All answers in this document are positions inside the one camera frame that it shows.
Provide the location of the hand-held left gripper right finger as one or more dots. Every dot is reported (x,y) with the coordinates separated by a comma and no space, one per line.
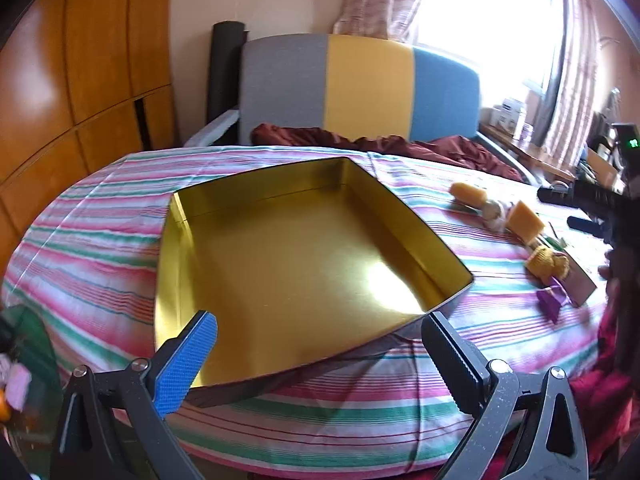
(450,360)

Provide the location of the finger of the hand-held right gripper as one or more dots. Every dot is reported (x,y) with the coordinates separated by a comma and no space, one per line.
(570,195)
(587,226)

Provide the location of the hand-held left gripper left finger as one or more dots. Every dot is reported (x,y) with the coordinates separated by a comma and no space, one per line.
(185,360)

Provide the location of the purple snack packet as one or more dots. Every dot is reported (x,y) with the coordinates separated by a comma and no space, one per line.
(552,300)

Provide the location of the gold tin box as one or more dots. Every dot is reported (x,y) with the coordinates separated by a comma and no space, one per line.
(300,270)

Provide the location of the person's right forearm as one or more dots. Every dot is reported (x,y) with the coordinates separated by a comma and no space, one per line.
(625,310)

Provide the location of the cardboard box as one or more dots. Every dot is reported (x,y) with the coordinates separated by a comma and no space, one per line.
(600,167)

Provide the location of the wooden side table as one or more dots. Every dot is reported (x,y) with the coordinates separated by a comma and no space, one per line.
(540,155)

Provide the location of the yellow knitted toy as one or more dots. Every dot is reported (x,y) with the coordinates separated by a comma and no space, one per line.
(547,262)

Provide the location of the white blue label box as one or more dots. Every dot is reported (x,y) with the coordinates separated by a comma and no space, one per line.
(510,112)

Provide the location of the maroon duvet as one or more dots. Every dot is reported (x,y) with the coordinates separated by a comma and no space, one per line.
(450,152)

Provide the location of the striped bed sheet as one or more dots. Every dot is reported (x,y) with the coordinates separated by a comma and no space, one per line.
(100,260)

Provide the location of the green glass table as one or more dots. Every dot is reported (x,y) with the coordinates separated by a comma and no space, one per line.
(35,340)

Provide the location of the pink blanket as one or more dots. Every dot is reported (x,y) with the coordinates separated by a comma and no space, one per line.
(605,400)

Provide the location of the pink small item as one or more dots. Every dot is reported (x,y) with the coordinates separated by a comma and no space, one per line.
(17,385)

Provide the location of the window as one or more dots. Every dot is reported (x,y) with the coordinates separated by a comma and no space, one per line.
(480,10)

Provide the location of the grey yellow blue headboard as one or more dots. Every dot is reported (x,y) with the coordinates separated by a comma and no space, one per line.
(370,85)

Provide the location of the black rolled mat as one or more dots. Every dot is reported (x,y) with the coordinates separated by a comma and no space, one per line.
(225,75)

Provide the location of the wooden wardrobe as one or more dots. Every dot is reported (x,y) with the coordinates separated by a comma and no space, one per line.
(75,60)

